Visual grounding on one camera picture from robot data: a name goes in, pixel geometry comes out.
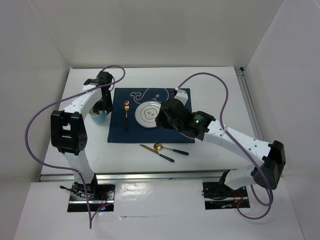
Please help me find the light blue mug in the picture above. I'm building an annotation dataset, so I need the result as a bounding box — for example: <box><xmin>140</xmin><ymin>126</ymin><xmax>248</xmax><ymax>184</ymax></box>
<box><xmin>88</xmin><ymin>111</ymin><xmax>108</xmax><ymax>125</ymax></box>

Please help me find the gold fork green handle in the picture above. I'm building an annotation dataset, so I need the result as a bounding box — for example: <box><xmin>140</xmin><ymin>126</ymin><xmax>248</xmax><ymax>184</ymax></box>
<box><xmin>124</xmin><ymin>100</ymin><xmax>130</xmax><ymax>132</ymax></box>

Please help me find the white plate with dark rim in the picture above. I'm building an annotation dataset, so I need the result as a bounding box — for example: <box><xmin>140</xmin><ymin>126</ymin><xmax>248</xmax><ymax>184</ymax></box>
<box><xmin>135</xmin><ymin>101</ymin><xmax>161</xmax><ymax>129</ymax></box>

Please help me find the blue placemat with whale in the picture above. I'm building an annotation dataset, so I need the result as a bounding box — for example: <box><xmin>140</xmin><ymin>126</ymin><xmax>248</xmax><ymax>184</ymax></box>
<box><xmin>107</xmin><ymin>88</ymin><xmax>195</xmax><ymax>144</ymax></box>

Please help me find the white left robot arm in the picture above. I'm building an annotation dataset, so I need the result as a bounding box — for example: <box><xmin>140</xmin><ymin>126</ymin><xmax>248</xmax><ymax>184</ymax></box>
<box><xmin>50</xmin><ymin>71</ymin><xmax>114</xmax><ymax>200</ymax></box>

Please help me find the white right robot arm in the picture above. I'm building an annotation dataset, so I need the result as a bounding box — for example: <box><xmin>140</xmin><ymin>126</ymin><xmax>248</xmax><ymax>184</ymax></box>
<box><xmin>155</xmin><ymin>89</ymin><xmax>286</xmax><ymax>196</ymax></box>

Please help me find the gold spoon green handle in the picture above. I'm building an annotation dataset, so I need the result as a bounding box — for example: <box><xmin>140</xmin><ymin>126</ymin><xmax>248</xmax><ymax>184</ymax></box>
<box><xmin>153</xmin><ymin>143</ymin><xmax>189</xmax><ymax>156</ymax></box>

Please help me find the gold knife green handle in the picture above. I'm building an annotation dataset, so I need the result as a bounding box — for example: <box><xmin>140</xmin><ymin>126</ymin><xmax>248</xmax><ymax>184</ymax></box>
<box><xmin>140</xmin><ymin>144</ymin><xmax>175</xmax><ymax>163</ymax></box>

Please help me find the aluminium front rail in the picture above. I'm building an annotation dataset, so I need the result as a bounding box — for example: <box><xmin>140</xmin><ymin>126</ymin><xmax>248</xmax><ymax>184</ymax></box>
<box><xmin>39</xmin><ymin>169</ymin><xmax>276</xmax><ymax>182</ymax></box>

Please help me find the aluminium rail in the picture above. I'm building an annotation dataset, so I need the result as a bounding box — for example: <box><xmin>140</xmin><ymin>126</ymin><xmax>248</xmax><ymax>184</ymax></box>
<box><xmin>234</xmin><ymin>66</ymin><xmax>276</xmax><ymax>177</ymax></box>
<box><xmin>39</xmin><ymin>169</ymin><xmax>276</xmax><ymax>182</ymax></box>

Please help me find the aluminium right side rail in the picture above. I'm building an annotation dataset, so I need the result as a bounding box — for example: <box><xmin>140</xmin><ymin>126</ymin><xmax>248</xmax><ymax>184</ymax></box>
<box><xmin>234</xmin><ymin>66</ymin><xmax>276</xmax><ymax>177</ymax></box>

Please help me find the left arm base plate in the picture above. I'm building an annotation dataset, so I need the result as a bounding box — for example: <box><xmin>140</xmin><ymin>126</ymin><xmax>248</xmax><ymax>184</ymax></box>
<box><xmin>59</xmin><ymin>184</ymin><xmax>116</xmax><ymax>213</ymax></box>

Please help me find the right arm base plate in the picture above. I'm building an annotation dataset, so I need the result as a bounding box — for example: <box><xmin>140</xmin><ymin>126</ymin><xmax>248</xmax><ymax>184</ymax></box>
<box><xmin>201</xmin><ymin>182</ymin><xmax>251</xmax><ymax>210</ymax></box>

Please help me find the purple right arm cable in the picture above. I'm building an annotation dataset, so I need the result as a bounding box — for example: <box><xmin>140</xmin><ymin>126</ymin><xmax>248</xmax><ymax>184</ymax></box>
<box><xmin>174</xmin><ymin>71</ymin><xmax>275</xmax><ymax>220</ymax></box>

